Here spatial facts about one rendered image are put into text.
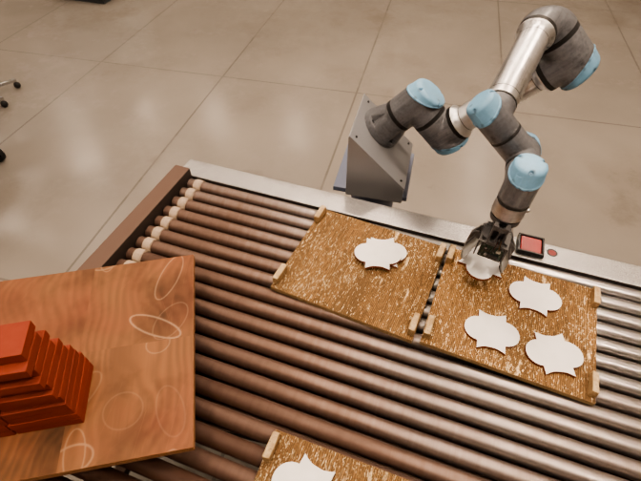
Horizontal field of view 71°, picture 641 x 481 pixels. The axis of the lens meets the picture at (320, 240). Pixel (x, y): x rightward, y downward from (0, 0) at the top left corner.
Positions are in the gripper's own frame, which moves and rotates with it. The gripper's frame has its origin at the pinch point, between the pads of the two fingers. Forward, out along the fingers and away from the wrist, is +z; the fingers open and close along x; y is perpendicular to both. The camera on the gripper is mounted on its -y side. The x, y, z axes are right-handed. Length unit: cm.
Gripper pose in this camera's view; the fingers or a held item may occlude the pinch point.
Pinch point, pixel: (482, 261)
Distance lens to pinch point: 131.7
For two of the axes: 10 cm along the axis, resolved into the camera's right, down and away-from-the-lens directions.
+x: 8.9, 3.6, -2.6
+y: -4.5, 6.5, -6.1
